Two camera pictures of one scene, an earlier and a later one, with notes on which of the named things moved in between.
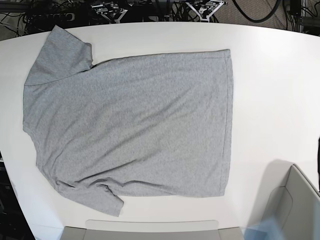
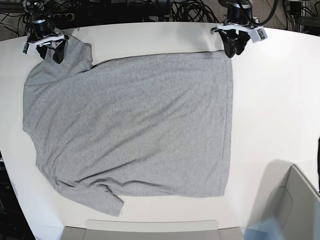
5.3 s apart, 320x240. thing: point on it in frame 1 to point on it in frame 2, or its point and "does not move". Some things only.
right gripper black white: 205,8 to 233,43
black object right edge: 318,163 does not move
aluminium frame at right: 310,25 does not move
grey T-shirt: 155,125 does not move
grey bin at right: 288,196 does not move
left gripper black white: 111,10 to 42,34
